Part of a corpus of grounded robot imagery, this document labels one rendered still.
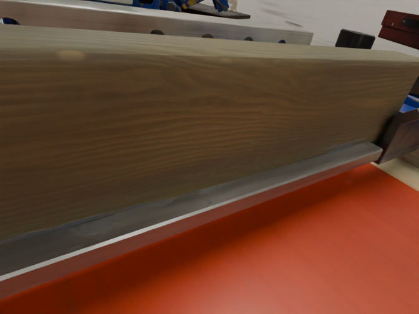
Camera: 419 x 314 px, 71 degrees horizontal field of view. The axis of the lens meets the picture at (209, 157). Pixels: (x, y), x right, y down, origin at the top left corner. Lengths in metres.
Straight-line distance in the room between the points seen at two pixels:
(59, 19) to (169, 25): 0.11
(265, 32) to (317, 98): 0.29
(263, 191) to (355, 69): 0.09
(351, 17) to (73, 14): 2.22
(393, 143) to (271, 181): 0.14
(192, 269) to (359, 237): 0.12
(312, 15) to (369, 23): 0.46
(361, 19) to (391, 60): 2.16
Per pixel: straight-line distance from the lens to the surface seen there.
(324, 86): 0.18
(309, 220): 0.22
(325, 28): 2.53
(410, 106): 0.41
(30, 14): 0.32
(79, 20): 0.32
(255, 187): 0.16
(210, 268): 0.16
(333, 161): 0.21
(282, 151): 0.17
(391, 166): 0.35
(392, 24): 1.25
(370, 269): 0.21
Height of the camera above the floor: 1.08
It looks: 30 degrees down
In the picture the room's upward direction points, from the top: 12 degrees clockwise
